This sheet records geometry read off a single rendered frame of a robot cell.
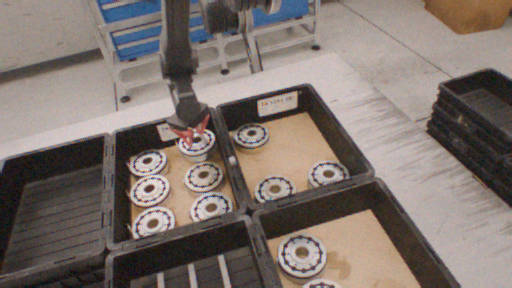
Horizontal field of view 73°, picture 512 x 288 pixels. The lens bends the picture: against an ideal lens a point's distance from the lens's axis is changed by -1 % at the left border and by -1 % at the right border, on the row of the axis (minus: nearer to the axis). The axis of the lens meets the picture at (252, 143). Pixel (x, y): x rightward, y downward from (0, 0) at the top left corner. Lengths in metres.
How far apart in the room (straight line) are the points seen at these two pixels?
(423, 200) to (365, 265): 0.37
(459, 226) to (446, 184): 0.14
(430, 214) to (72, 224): 0.95
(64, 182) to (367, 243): 0.83
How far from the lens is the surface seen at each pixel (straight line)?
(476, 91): 1.98
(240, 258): 0.82
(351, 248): 0.83
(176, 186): 0.97
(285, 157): 0.99
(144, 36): 2.75
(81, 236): 0.98
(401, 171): 1.17
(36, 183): 1.19
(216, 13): 1.66
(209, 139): 0.99
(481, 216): 1.13
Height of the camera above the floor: 1.54
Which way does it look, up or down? 43 degrees down
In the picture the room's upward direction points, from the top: 8 degrees counter-clockwise
